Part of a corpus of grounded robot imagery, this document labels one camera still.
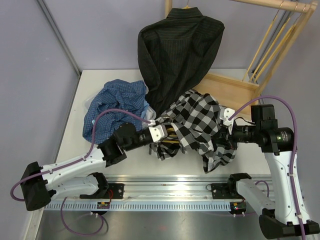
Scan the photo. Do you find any black white checkered shirt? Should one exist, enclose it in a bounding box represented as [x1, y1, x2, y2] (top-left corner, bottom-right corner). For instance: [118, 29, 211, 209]
[149, 89, 236, 173]

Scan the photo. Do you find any hanger of checkered shirt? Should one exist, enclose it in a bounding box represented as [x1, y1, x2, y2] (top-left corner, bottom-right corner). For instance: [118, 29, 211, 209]
[159, 116, 180, 145]

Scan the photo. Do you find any light blue shirt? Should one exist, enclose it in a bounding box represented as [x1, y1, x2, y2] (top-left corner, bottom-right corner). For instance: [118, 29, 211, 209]
[140, 100, 150, 119]

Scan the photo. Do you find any black pinstripe shirt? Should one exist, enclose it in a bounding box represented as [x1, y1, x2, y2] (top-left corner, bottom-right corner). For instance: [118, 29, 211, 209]
[137, 7, 225, 115]

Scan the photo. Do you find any blue plaid shirt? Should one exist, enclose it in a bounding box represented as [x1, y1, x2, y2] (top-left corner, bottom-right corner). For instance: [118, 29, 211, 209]
[82, 79, 147, 145]

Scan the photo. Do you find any yellow hanger of blue shirt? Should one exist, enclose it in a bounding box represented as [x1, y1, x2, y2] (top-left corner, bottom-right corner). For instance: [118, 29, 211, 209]
[249, 16, 291, 83]

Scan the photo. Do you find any yellow hanger of white shirt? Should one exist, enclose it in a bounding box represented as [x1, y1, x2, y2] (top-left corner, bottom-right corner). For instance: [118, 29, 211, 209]
[249, 14, 310, 90]

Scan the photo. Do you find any hanger of plaid shirt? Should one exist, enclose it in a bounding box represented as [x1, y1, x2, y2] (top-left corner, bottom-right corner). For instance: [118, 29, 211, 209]
[242, 12, 278, 82]

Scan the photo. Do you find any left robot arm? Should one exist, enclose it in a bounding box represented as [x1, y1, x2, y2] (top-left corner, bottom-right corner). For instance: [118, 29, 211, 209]
[19, 123, 160, 212]

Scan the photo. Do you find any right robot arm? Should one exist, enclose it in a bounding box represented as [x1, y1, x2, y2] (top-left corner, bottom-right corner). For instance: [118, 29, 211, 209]
[216, 104, 320, 240]

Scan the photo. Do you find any hanger of black shirt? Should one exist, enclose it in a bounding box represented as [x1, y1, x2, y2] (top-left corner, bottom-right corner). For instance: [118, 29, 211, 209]
[182, 0, 190, 9]

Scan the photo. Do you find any wooden clothes rack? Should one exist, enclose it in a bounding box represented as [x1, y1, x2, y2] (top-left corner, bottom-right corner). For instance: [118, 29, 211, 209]
[164, 0, 318, 120]

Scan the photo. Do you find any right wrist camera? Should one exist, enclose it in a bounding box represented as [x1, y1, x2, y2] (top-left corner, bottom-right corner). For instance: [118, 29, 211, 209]
[219, 107, 235, 131]

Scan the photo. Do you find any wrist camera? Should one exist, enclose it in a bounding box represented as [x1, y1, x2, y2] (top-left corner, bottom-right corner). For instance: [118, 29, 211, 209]
[148, 120, 168, 143]
[219, 107, 235, 131]

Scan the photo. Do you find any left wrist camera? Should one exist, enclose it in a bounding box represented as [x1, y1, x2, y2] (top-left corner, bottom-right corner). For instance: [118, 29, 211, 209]
[148, 120, 168, 143]

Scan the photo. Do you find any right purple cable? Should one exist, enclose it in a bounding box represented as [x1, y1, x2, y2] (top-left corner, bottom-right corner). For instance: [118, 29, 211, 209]
[228, 94, 307, 237]

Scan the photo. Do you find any white slotted cable duct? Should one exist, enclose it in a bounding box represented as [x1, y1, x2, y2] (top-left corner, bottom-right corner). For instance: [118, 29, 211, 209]
[45, 200, 231, 212]

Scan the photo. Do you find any aluminium rail base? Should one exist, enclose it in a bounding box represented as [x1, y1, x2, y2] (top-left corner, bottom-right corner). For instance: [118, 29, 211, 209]
[62, 173, 278, 201]

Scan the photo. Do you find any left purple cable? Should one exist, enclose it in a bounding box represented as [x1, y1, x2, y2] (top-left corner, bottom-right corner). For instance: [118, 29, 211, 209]
[9, 108, 156, 203]

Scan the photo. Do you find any purple cable under duct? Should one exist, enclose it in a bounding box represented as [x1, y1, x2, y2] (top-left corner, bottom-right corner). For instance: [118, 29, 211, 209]
[59, 197, 110, 237]

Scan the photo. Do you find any aluminium corner frame post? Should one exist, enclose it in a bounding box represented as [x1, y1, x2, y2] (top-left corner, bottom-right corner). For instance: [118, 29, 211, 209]
[35, 0, 82, 78]

